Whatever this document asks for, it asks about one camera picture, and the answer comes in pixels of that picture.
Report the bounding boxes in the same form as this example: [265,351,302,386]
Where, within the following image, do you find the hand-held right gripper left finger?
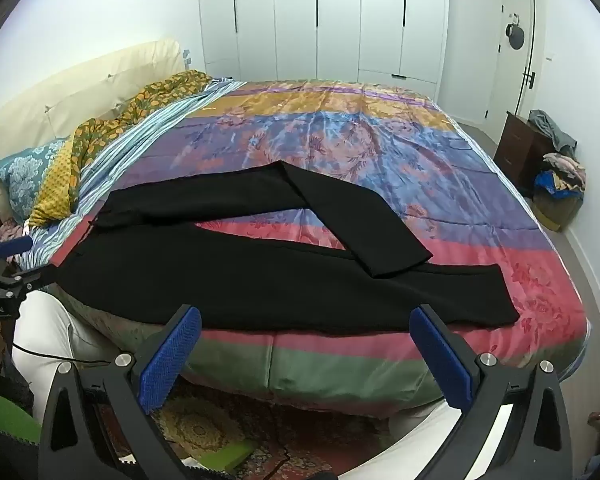
[39,304,202,480]

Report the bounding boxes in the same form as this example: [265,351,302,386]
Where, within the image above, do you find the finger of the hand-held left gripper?
[0,265,59,297]
[0,236,34,268]

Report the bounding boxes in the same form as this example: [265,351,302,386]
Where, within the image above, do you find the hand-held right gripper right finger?
[409,304,578,480]

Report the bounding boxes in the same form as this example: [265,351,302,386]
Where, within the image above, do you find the black pants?
[57,160,521,336]

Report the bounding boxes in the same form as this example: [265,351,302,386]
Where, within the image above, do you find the pink floral cloth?
[0,220,31,261]

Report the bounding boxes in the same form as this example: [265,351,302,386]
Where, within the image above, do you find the teal floral pillow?
[0,137,71,223]

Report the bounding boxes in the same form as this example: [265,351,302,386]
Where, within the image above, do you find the yellow dotted pillow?
[27,137,83,228]

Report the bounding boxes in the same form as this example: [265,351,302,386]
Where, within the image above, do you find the green block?
[182,440,256,473]

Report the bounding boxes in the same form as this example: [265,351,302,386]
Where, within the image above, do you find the patterned red rug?
[150,385,396,480]

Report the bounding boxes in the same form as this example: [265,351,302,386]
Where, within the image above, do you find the cream padded headboard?
[0,37,191,221]

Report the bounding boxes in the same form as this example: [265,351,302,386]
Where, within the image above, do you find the blue striped bed sheet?
[17,76,248,271]

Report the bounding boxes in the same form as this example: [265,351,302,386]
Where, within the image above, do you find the olive laundry basket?
[532,190,583,233]

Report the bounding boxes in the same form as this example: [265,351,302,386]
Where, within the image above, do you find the orange green floral cloth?
[70,70,213,183]

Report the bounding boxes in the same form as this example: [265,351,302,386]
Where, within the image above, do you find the pile of colourful clothes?
[532,152,588,198]

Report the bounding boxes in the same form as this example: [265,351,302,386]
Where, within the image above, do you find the dark brown nightstand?
[493,111,563,196]

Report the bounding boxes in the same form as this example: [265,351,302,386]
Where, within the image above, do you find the multicoloured satin bedspread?
[47,77,593,418]

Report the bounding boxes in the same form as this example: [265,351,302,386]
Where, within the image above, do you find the grey cloth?
[527,109,578,156]

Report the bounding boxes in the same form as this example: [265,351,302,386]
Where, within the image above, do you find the white door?
[485,0,543,133]

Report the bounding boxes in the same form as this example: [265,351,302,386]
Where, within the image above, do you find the round black door hanger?
[505,12,528,52]

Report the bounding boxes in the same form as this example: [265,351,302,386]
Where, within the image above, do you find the white wardrobe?
[197,0,451,103]

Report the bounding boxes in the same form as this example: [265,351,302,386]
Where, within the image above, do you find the black cable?
[7,310,118,366]

